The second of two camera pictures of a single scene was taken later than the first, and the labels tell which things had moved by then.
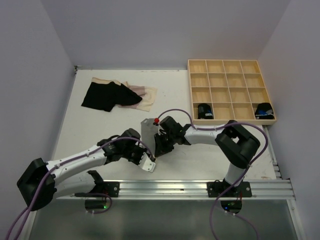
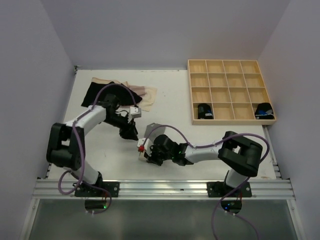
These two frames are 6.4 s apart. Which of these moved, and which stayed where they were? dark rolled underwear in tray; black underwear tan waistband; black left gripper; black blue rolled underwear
Moved: black left gripper
Stayed: black underwear tan waistband; black blue rolled underwear; dark rolled underwear in tray
